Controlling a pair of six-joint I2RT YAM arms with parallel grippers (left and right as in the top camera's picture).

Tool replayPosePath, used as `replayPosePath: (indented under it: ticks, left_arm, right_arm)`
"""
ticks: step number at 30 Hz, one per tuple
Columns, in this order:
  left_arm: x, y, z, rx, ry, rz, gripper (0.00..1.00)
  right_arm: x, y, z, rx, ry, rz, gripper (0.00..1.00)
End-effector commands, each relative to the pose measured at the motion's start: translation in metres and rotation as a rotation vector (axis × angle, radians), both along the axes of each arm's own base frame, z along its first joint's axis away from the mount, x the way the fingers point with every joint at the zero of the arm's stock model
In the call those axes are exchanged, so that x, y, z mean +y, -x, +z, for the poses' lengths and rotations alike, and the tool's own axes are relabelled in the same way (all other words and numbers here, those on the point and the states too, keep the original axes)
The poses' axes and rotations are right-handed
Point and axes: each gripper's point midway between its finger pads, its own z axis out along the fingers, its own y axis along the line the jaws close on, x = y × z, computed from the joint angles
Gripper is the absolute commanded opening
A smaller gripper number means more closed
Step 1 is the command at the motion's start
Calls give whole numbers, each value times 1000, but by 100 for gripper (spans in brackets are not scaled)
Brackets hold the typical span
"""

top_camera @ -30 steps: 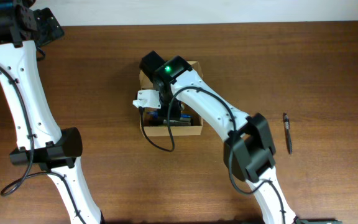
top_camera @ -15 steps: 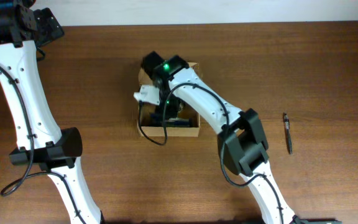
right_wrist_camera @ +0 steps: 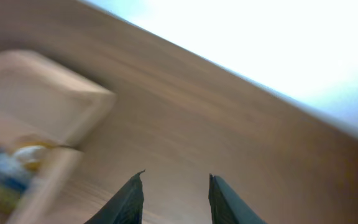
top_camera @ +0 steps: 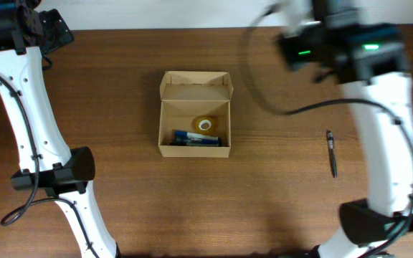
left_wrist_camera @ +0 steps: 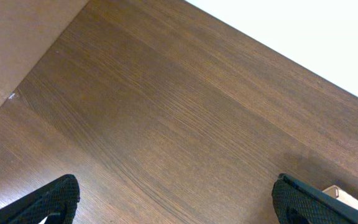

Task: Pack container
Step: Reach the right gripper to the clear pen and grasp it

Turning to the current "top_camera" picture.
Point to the yellow tape roll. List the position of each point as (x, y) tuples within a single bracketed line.
[(205, 125)]

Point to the brown cardboard box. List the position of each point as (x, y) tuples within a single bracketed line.
[(187, 95)]

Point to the blue ballpoint pen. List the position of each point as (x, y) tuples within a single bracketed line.
[(206, 141)]

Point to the white marker blue cap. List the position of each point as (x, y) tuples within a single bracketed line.
[(180, 133)]

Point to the white marker black cap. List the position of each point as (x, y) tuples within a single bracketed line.
[(182, 140)]

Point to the black permanent marker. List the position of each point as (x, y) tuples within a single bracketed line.
[(195, 144)]

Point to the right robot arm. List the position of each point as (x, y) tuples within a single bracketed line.
[(370, 65)]

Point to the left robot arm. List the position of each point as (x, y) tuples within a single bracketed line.
[(46, 162)]

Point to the black ballpoint pen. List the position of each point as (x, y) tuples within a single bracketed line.
[(331, 151)]

